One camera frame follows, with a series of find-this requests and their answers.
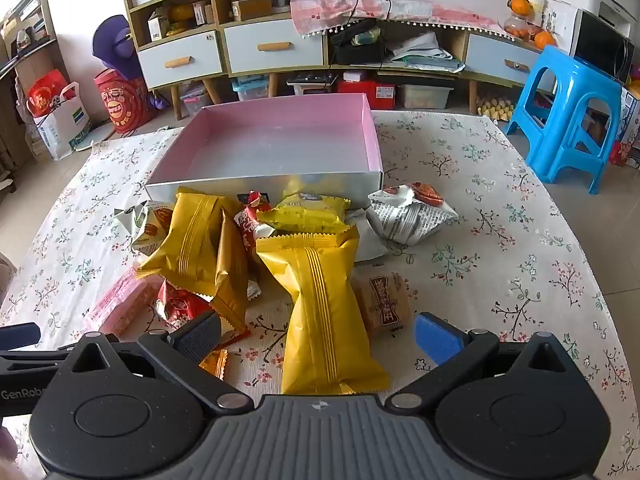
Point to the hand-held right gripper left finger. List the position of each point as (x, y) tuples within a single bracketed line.
[(200, 335)]

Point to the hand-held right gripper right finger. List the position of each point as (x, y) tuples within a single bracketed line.
[(437, 337)]

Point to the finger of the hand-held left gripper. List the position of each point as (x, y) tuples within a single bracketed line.
[(35, 353), (20, 334)]

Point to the small red snack packet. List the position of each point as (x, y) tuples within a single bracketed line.
[(177, 305)]

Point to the dark gold snack packet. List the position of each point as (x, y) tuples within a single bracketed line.
[(232, 285)]

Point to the clear brown biscuit packet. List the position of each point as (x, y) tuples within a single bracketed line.
[(382, 305)]

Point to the pink snack packet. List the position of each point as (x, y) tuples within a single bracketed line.
[(120, 305)]

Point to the gold yellow snack packet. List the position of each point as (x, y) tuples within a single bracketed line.
[(190, 240)]

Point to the newspaper print snack packet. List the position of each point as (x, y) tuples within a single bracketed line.
[(410, 220)]

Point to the bright yellow ribbed snack packet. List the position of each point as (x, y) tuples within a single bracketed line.
[(320, 310)]

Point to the white green nut packet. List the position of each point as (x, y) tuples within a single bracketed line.
[(147, 225)]

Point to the yellow labelled snack packet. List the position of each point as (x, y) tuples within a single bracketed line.
[(305, 212)]

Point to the white box with pink lining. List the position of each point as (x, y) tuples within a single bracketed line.
[(275, 145)]

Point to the person's left hand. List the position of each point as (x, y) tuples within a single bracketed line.
[(6, 445)]

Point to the beige cloth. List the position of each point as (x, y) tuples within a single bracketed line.
[(6, 270)]

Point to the floral tablecloth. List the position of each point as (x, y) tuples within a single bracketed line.
[(500, 260)]

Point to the white shopping bag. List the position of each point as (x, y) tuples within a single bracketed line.
[(62, 130)]

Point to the round white floor pad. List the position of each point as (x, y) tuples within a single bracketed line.
[(97, 137)]

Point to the small clear storage bin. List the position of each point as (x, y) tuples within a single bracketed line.
[(196, 102)]

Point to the yellow egg tray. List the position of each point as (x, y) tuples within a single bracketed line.
[(495, 109)]

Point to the clear plastic storage box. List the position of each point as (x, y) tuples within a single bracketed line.
[(425, 97)]

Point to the red round drum box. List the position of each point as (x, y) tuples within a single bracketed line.
[(122, 105)]

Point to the red gift bag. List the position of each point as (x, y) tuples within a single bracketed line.
[(45, 92)]

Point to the blue lidded storage box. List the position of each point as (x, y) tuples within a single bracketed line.
[(250, 89)]

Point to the red cardboard box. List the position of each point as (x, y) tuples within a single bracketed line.
[(365, 95)]

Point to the low wooden cabinet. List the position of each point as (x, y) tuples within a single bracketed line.
[(273, 87)]

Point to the small white flat box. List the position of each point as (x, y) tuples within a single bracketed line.
[(356, 76)]

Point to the black keyboard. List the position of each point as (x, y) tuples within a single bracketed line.
[(312, 80)]

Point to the white drawer of tall cabinet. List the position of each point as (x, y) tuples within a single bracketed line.
[(200, 52)]

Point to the colourful printed box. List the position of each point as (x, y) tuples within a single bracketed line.
[(627, 125)]

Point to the pile of folded papers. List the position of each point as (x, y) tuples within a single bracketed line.
[(425, 52)]

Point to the pale blue drawer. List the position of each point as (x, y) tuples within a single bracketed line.
[(490, 55)]

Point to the blue plastic stool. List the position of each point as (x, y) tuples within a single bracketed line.
[(560, 70)]

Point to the wide white drawer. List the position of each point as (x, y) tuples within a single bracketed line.
[(300, 57)]

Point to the black bag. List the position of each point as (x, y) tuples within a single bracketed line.
[(357, 52)]

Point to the purple hat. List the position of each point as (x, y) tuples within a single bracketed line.
[(117, 45)]

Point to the small white carton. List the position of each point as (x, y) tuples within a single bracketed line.
[(158, 27)]

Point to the plain orange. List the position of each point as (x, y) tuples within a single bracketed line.
[(545, 40)]

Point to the yellow packets on shelf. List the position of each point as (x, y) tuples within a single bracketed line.
[(181, 17)]

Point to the glass jar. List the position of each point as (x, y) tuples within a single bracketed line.
[(517, 27)]

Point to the small white orange box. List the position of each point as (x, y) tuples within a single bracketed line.
[(202, 12)]

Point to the brown cardboard box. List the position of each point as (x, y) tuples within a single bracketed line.
[(252, 9)]

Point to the pink cherry print cloth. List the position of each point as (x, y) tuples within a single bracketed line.
[(400, 7)]

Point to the black microwave oven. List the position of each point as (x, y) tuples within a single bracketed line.
[(600, 47)]

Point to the white printed panel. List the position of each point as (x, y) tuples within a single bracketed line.
[(562, 25)]

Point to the orange with leaves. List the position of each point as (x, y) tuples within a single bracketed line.
[(520, 5)]

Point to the white printer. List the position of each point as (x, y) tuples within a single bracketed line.
[(620, 10)]

